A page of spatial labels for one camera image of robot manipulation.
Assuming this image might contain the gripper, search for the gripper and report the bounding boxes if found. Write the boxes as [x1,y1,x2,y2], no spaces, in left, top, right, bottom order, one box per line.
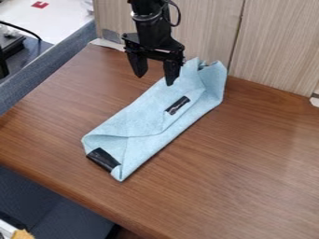
[120,12,187,87]

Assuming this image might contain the light blue cloth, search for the light blue cloth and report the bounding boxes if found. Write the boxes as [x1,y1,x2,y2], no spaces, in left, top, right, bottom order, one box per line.
[79,57,229,183]

